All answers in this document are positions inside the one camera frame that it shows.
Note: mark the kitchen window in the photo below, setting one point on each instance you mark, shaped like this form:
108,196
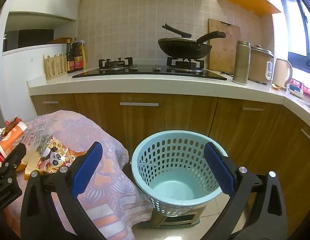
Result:
300,30

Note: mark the cream electric kettle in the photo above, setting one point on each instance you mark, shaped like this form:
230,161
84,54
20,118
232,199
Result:
281,73

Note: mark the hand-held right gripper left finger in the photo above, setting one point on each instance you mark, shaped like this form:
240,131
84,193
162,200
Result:
87,170

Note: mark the wooden stool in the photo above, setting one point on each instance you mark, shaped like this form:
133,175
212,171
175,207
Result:
180,220

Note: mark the beige rice cooker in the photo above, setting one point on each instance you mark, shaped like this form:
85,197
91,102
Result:
258,65

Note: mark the black gas stove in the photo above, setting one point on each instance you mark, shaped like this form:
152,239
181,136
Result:
150,71

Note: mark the dark soy sauce bottle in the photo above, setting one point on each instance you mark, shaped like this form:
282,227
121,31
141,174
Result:
70,62

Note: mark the woven bamboo holder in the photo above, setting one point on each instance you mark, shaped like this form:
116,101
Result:
54,66

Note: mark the red packet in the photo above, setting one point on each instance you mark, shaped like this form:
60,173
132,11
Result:
309,92
296,83

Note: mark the panda print snack packet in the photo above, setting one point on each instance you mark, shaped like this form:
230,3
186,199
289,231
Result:
53,157

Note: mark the brown sauce bottle red label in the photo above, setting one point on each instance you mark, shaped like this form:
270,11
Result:
78,57

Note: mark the wooden cutting board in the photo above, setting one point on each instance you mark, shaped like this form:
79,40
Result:
225,55

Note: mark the orange red wrapper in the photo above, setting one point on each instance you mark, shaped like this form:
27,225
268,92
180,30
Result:
12,138

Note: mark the clear plastic packet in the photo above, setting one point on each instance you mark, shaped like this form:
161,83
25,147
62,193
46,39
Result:
34,136

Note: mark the black pan lid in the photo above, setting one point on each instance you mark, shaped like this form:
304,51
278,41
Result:
177,31

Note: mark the steel thermos flask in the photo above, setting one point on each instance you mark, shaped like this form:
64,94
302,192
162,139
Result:
241,65

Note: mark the red crumpled wrapper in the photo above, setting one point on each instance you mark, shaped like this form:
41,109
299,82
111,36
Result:
12,123

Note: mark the orange peel piece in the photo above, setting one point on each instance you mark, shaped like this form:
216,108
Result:
275,86

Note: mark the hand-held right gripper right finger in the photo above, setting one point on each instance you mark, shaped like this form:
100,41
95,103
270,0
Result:
218,170

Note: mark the yellow snack packet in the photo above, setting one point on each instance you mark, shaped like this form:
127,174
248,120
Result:
29,161

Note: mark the light blue plastic basket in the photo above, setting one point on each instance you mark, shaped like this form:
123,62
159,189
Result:
175,190

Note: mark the black frying pan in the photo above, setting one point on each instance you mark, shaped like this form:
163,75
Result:
185,48

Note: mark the steel sink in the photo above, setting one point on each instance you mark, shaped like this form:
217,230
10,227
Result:
307,105

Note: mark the pink printed blanket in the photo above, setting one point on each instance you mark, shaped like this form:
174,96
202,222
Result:
112,200

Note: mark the wooden cabinet door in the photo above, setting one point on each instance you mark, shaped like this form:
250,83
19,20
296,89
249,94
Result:
245,130
295,160
145,122
54,110

